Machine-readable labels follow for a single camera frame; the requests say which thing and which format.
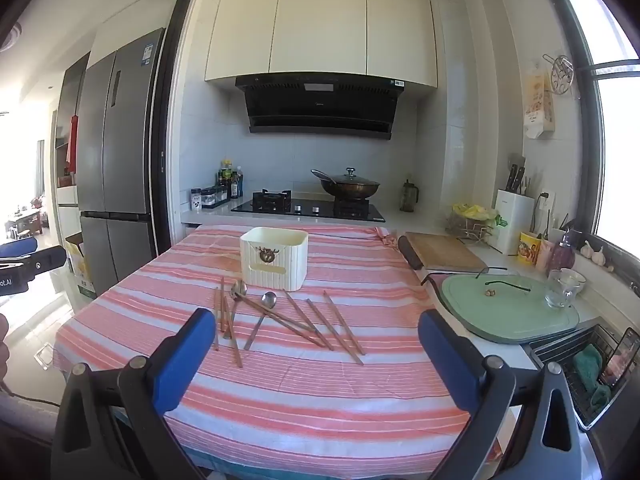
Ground cardboard box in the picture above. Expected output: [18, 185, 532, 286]
[63, 232, 99, 301]

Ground thin black cable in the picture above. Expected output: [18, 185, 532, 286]
[420, 266, 532, 295]

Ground pink striped tablecloth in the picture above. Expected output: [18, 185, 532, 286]
[52, 222, 501, 467]

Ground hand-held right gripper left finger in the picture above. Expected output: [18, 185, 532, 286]
[50, 307, 218, 480]

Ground wire basket with yellow bags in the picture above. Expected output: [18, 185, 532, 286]
[445, 202, 506, 246]

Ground green cloth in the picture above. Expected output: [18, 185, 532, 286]
[572, 344, 614, 412]

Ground green cutting board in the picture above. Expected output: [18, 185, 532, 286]
[438, 272, 581, 345]

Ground hanging wire trivet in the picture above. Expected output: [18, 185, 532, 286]
[542, 53, 575, 96]

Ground cream ribbed utensil holder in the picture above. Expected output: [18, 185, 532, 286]
[239, 226, 310, 292]

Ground white wall cabinet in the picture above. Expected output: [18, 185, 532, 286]
[204, 0, 440, 96]

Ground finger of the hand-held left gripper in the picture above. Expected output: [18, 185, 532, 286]
[0, 237, 39, 267]
[20, 244, 67, 277]

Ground black glass cooktop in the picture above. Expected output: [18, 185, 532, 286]
[231, 194, 387, 224]

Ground wooden table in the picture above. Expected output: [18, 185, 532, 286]
[7, 209, 44, 241]

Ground clear glass cup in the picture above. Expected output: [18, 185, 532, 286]
[544, 269, 576, 310]

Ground silver metal spoon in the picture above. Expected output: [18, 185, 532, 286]
[243, 291, 278, 352]
[223, 287, 242, 340]

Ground smartphone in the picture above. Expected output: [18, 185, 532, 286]
[597, 327, 640, 392]

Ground yellow printed cup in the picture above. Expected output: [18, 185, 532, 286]
[517, 231, 544, 265]

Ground pink cup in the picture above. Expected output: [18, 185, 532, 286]
[535, 238, 556, 269]

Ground grey refrigerator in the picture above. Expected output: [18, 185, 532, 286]
[75, 27, 168, 298]

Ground green label sauce bottle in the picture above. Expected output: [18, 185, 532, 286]
[218, 160, 234, 199]

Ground red hanging cloth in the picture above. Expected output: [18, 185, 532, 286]
[67, 114, 80, 176]

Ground black elongated tray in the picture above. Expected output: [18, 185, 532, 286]
[397, 235, 426, 271]

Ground dark tall cabinet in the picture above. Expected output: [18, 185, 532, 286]
[52, 52, 91, 191]

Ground glass wok lid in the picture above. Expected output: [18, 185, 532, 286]
[327, 167, 381, 187]

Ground purple soap bottle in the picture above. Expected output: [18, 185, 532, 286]
[552, 229, 581, 271]

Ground black handled knives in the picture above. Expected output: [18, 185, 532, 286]
[505, 152, 527, 196]

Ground white knife block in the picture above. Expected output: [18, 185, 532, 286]
[493, 189, 536, 256]

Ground dark wok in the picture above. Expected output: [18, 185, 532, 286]
[311, 169, 382, 201]

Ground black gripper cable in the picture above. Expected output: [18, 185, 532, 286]
[0, 381, 64, 405]

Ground wooden cutting board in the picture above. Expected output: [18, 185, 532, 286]
[404, 231, 489, 272]

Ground dark window frame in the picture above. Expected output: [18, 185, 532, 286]
[554, 0, 640, 243]

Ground person's left hand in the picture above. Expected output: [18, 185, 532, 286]
[0, 312, 10, 392]

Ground black range hood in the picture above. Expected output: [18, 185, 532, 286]
[235, 74, 405, 141]

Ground round ceiling light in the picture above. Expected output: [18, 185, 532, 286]
[0, 22, 26, 52]

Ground bunch of wooden chopsticks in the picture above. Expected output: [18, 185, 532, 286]
[212, 276, 367, 370]

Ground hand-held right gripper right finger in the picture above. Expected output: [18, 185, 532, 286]
[417, 310, 586, 480]

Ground black burner grate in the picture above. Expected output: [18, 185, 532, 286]
[251, 189, 293, 212]
[333, 197, 371, 219]

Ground hanging printed paper bag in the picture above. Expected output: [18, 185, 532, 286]
[522, 61, 556, 140]

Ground metal dish rack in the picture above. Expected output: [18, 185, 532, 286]
[527, 322, 640, 432]

